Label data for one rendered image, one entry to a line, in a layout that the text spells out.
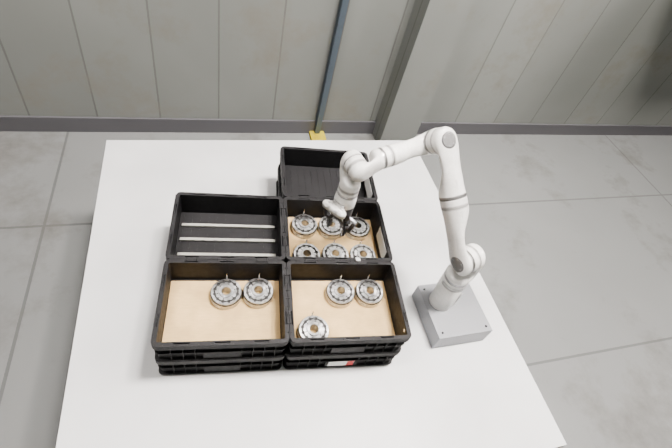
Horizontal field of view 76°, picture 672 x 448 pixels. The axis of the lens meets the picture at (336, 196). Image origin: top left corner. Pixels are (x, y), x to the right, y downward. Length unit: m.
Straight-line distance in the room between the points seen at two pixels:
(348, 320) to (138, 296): 0.76
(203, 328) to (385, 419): 0.67
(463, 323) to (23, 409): 1.88
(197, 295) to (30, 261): 1.42
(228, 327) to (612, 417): 2.22
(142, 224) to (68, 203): 1.15
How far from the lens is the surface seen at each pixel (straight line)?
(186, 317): 1.54
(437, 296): 1.72
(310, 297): 1.59
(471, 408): 1.76
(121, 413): 1.59
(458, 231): 1.50
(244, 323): 1.52
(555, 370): 2.95
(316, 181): 1.95
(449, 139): 1.45
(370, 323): 1.59
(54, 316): 2.61
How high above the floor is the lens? 2.20
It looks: 46 degrees down
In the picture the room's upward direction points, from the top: 16 degrees clockwise
